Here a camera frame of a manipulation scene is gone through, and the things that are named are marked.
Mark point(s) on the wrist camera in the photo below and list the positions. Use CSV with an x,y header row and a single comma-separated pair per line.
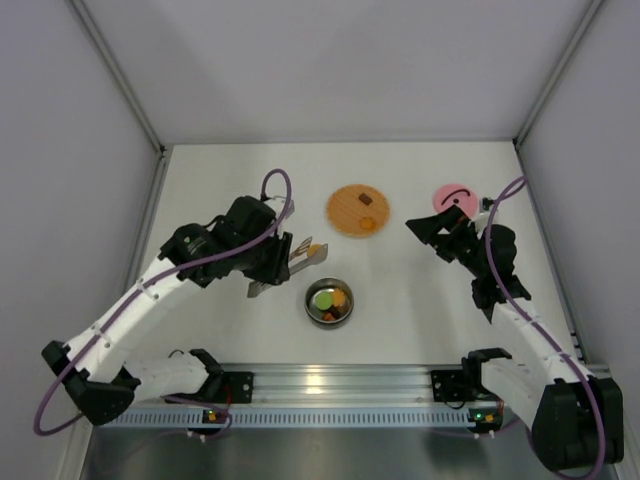
x,y
484,210
281,205

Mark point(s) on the green sandwich cookie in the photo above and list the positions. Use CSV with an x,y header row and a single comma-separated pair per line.
x,y
323,300

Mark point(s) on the right aluminium frame post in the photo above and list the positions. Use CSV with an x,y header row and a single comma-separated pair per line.
x,y
559,69

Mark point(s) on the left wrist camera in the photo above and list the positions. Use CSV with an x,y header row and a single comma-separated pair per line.
x,y
281,205

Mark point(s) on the yellow maple leaf cookie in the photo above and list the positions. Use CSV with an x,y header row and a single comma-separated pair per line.
x,y
338,297

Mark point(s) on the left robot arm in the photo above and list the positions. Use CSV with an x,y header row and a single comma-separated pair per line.
x,y
95,367

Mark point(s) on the orange round cookie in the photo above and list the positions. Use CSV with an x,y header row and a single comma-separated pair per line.
x,y
367,224

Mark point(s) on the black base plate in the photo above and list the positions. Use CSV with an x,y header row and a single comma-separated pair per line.
x,y
452,386
235,387

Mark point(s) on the stainless steel tongs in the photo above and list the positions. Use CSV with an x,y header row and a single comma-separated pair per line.
x,y
298,261

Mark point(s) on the aluminium mounting rail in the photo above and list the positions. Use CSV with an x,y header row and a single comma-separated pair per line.
x,y
323,386

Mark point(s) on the aluminium frame post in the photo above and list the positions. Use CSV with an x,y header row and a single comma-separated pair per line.
x,y
559,69
96,38

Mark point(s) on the pink lunch box lid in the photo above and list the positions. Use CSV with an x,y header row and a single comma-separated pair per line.
x,y
457,195

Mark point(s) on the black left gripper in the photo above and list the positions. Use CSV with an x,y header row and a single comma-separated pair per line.
x,y
276,258

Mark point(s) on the woven bamboo tray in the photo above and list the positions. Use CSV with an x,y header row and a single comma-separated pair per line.
x,y
344,210

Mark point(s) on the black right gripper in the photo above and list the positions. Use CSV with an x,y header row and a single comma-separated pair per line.
x,y
451,240

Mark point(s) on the slotted cable duct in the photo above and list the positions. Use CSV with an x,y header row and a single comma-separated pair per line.
x,y
174,416

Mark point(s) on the left aluminium frame post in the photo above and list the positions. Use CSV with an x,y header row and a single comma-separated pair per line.
x,y
96,38

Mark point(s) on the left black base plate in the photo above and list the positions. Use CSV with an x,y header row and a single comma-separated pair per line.
x,y
235,387

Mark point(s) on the round steel lunch box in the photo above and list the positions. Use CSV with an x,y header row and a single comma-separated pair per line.
x,y
315,315

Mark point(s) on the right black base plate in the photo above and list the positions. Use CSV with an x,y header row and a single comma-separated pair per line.
x,y
452,386

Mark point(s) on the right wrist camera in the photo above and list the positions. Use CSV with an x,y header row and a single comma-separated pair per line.
x,y
484,210

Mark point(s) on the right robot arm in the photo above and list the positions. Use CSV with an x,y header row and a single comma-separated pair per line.
x,y
574,419

